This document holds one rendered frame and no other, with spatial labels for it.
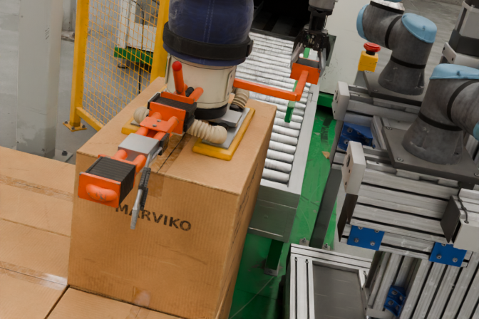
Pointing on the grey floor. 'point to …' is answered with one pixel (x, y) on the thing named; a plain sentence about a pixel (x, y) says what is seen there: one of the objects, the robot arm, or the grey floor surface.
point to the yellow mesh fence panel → (159, 64)
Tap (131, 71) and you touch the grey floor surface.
